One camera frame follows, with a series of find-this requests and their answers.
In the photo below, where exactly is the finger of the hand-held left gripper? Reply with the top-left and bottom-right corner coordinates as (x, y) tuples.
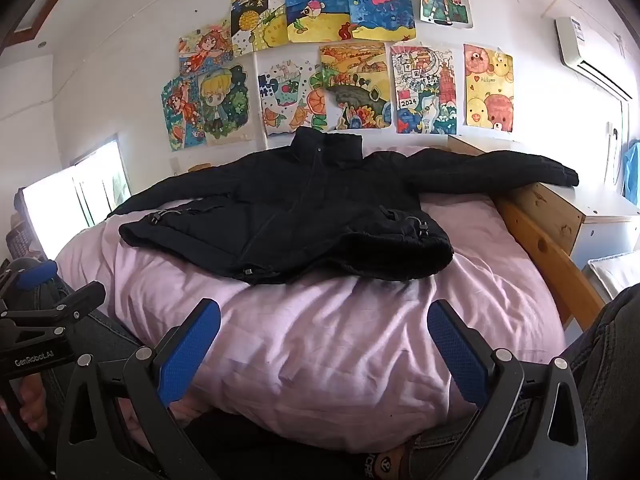
(0, 259), (59, 306)
(0, 281), (107, 333)

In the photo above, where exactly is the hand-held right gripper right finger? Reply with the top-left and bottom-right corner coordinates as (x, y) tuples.
(425, 299), (590, 480)

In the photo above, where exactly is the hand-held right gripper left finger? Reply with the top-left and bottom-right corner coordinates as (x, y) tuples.
(54, 297), (222, 480)

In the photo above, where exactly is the black padded jacket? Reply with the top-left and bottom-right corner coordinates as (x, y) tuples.
(107, 126), (580, 286)

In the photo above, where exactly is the person's left hand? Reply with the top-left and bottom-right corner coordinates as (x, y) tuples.
(17, 375), (53, 433)

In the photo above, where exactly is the black keyboard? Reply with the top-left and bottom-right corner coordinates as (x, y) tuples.
(7, 220), (36, 261)

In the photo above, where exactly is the person's left leg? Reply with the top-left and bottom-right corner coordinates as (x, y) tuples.
(45, 280), (151, 361)

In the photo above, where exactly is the person's leg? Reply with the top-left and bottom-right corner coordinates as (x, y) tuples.
(45, 280), (151, 361)
(565, 282), (640, 480)

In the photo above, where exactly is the window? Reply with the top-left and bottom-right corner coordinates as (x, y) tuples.
(22, 135), (133, 261)

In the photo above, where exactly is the pink blanket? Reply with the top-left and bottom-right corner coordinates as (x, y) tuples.
(54, 145), (568, 453)

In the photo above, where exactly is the person's right leg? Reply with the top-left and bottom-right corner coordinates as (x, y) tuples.
(565, 282), (640, 480)

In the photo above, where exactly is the white pillow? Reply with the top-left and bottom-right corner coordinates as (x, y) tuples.
(585, 255), (640, 306)

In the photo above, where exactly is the wooden cabinet with white top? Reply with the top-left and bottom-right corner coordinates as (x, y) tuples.
(510, 180), (640, 271)

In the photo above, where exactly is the swimming orange-haired figure drawing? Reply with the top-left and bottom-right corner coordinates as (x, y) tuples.
(161, 76), (206, 152)

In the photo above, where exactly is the blond figure drawing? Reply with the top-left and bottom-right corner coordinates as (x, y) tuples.
(197, 65), (251, 146)

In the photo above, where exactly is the blue cloth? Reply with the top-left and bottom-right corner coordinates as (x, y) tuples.
(622, 142), (640, 206)

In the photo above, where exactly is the city tower drawing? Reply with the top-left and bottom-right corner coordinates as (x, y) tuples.
(390, 45), (458, 135)

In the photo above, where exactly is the pink bears and chicks drawing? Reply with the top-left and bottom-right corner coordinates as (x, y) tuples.
(463, 44), (515, 133)

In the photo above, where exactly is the orange fruit drink drawing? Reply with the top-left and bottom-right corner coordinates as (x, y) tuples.
(257, 55), (328, 136)

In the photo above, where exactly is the orange-haired girl drawing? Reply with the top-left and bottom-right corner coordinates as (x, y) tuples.
(179, 20), (235, 76)

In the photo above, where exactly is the farmland landscape drawing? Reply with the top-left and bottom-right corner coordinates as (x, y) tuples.
(320, 42), (393, 131)

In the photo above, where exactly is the white air conditioner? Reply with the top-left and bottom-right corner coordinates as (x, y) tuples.
(554, 16), (636, 101)

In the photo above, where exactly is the pineapple drawing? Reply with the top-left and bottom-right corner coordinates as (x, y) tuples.
(230, 0), (288, 56)

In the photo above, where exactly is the pink jellyfish sea painting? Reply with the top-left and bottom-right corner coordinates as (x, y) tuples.
(345, 0), (417, 41)

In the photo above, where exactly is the fish sea painting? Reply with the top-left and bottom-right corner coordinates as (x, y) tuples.
(283, 0), (351, 43)

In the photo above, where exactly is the wooden bed frame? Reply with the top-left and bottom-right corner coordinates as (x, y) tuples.
(447, 135), (606, 331)

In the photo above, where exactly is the brown wooden door frame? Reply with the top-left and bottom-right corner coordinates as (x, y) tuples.
(0, 0), (91, 48)

